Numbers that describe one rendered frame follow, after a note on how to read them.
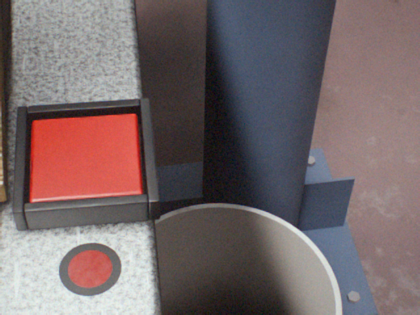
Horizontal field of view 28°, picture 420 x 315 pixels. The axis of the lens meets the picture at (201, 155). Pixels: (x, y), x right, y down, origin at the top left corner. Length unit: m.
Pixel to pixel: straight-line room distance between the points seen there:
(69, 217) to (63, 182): 0.02
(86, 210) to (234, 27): 0.67
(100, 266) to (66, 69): 0.15
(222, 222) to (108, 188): 0.72
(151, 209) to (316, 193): 1.05
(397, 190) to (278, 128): 0.53
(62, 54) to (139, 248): 0.16
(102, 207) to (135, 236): 0.02
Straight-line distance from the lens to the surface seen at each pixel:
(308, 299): 1.18
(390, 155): 1.73
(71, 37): 0.56
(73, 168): 0.46
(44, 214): 0.44
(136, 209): 0.44
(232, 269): 1.25
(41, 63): 0.54
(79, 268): 0.44
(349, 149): 1.72
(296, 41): 1.08
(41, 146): 0.47
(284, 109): 1.17
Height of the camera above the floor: 1.28
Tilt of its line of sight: 50 degrees down
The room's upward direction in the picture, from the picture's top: 1 degrees clockwise
